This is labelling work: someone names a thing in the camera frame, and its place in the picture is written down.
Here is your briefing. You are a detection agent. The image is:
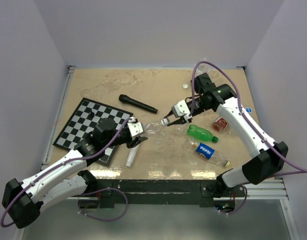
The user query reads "aluminium frame rail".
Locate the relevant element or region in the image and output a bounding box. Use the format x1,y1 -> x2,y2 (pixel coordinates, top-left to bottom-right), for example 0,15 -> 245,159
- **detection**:
245,179 -> 289,200
38,65 -> 76,173

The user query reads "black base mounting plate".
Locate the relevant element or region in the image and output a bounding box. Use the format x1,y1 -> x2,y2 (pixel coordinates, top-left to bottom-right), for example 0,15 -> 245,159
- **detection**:
82,179 -> 246,208

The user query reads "blue Pocari Sweat cap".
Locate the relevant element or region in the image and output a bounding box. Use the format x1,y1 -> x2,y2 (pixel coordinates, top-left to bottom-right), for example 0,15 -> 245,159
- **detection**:
245,107 -> 252,114

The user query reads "black chess piece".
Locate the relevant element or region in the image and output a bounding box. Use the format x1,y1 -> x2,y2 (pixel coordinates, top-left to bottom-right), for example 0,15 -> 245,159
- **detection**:
88,110 -> 95,118

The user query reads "white label tea bottle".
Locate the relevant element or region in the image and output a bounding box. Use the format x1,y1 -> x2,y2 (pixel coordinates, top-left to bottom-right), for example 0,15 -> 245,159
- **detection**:
194,63 -> 210,77

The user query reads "Pepsi label clear bottle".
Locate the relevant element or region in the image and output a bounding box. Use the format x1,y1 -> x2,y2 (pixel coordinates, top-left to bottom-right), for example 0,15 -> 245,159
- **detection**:
187,139 -> 231,168

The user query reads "black white chessboard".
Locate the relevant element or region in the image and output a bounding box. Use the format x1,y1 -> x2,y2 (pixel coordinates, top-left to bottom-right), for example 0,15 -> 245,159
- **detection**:
53,97 -> 134,151

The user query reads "aluminium frame rail left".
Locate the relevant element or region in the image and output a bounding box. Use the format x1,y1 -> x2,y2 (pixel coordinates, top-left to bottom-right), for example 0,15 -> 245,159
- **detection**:
38,65 -> 76,173

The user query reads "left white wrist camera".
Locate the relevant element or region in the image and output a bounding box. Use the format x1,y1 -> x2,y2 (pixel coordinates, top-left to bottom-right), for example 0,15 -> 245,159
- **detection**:
127,117 -> 146,139

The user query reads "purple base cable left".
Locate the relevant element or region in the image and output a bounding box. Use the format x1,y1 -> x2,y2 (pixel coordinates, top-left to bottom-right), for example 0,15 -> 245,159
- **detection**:
77,187 -> 129,221

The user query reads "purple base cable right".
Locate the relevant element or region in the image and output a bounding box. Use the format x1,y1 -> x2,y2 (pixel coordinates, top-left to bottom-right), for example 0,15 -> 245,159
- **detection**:
217,186 -> 249,215

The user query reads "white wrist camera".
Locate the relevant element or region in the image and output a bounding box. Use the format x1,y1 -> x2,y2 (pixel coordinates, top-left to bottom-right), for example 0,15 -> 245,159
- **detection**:
127,117 -> 146,139
171,100 -> 192,121

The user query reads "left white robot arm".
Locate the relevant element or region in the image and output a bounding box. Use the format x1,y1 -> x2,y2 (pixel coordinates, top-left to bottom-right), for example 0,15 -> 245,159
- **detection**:
0,117 -> 147,229

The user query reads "white cap with square mark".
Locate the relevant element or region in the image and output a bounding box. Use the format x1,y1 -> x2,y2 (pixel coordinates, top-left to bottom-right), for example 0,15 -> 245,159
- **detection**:
160,118 -> 170,127

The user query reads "black microphone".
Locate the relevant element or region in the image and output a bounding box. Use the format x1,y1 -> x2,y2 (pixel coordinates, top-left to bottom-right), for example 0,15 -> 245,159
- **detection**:
118,94 -> 158,114

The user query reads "red label tea bottle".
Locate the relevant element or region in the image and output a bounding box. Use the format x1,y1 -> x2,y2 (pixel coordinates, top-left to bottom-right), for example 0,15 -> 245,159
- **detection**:
212,116 -> 229,132

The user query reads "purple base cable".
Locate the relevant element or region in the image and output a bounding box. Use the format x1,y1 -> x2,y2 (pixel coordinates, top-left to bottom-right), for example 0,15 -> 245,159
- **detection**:
77,187 -> 129,221
217,186 -> 249,215

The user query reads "aluminium frame rail right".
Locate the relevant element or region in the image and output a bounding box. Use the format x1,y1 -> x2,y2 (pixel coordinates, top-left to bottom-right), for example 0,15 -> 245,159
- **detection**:
245,179 -> 289,200

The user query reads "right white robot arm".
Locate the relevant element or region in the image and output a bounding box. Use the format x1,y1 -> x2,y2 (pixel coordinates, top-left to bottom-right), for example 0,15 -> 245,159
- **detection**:
160,73 -> 289,197

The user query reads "green plastic bottle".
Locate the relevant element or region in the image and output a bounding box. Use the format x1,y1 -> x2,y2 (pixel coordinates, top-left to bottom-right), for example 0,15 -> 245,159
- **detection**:
186,124 -> 219,143

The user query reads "white microphone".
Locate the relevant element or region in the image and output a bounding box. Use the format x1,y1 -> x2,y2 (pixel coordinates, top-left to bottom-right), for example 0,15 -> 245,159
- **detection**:
125,145 -> 139,168

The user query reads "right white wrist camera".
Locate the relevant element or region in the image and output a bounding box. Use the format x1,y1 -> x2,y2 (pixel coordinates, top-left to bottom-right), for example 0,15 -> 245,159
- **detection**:
171,100 -> 192,121

